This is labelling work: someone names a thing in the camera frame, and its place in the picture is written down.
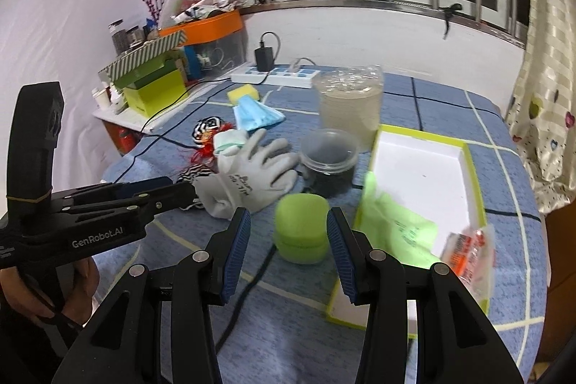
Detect wooden wardrobe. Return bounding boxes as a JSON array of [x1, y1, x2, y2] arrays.
[[537, 203, 576, 362]]

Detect lime green cardboard box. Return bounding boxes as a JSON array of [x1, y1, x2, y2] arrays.
[[123, 69, 185, 118]]

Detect white green-trimmed sock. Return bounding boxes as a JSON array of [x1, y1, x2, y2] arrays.
[[213, 128, 248, 157]]

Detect black white striped ball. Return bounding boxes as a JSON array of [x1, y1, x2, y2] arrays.
[[192, 116, 225, 148]]

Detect yellow sponge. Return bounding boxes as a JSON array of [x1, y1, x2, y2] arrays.
[[228, 84, 260, 106]]

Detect green striped box lid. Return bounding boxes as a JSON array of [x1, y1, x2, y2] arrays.
[[98, 30, 186, 82]]

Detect white power strip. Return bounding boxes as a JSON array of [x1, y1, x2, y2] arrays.
[[229, 64, 320, 89]]

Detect grey work glove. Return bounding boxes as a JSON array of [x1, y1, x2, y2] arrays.
[[193, 130, 300, 219]]

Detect black charger with cable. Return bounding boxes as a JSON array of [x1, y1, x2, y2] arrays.
[[254, 31, 281, 85]]

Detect blue face masks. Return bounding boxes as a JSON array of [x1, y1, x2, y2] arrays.
[[233, 95, 285, 132]]

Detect orange lidded storage bin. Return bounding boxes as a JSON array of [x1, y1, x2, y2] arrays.
[[158, 10, 243, 46]]

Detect heart patterned curtain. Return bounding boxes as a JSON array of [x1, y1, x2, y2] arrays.
[[506, 0, 575, 214]]

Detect red tassel ornament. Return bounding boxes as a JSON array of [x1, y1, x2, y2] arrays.
[[189, 120, 234, 168]]

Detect green plastic jar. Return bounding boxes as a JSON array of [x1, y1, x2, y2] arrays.
[[273, 193, 330, 265]]

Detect striped sock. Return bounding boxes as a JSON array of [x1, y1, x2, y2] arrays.
[[177, 164, 216, 212]]

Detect person left hand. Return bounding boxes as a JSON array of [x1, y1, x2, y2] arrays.
[[0, 258, 101, 327]]

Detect green white shallow box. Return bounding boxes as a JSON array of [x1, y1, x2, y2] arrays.
[[324, 123, 492, 339]]

